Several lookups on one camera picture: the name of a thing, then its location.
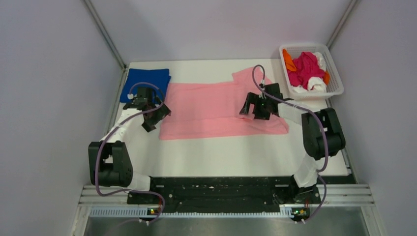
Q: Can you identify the white slotted cable duct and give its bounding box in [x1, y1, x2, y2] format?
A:
[89, 205, 303, 219]

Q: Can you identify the light pink t shirt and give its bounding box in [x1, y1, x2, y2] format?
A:
[159, 67, 290, 141]

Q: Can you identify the white plastic basket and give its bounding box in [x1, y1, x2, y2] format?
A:
[279, 43, 344, 100]

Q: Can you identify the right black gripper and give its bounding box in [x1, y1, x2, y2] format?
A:
[239, 92, 271, 120]

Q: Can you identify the folded blue t shirt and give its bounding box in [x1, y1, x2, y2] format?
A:
[119, 68, 171, 103]

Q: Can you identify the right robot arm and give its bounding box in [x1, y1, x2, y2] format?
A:
[240, 83, 346, 203]

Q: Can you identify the magenta t shirt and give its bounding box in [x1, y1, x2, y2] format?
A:
[283, 49, 329, 91]

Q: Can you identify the orange cloth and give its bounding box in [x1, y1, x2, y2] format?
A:
[282, 49, 297, 72]

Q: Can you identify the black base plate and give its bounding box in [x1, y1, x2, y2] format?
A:
[126, 176, 357, 216]

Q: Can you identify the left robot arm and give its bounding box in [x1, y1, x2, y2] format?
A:
[88, 82, 171, 203]

